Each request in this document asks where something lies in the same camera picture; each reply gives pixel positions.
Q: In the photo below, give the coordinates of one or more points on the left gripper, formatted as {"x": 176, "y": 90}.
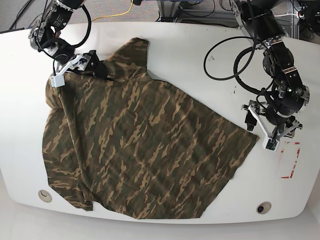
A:
{"x": 273, "y": 125}

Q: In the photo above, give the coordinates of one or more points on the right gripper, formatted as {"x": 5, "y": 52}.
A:
{"x": 81, "y": 64}

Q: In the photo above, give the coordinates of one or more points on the camouflage t-shirt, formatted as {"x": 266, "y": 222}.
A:
{"x": 138, "y": 146}

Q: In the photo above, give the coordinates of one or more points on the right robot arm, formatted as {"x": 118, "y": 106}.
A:
{"x": 45, "y": 37}

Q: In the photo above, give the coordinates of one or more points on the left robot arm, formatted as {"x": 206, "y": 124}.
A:
{"x": 287, "y": 94}

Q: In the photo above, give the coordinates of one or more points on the red tape rectangle marking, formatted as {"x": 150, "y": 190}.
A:
{"x": 289, "y": 156}

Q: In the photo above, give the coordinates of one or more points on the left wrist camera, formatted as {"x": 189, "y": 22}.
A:
{"x": 270, "y": 144}

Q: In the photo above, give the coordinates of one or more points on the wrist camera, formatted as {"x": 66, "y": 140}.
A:
{"x": 57, "y": 81}
{"x": 270, "y": 144}

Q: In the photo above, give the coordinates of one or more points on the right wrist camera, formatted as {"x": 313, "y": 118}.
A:
{"x": 57, "y": 81}

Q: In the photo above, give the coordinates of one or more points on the right table cable grommet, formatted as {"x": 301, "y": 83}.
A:
{"x": 264, "y": 208}

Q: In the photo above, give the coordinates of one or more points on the table cable grommet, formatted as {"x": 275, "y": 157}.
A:
{"x": 45, "y": 196}
{"x": 264, "y": 208}

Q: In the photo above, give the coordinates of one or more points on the aluminium frame stand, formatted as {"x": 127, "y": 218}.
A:
{"x": 169, "y": 11}

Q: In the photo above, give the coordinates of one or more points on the left table cable grommet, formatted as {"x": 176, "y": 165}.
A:
{"x": 45, "y": 196}

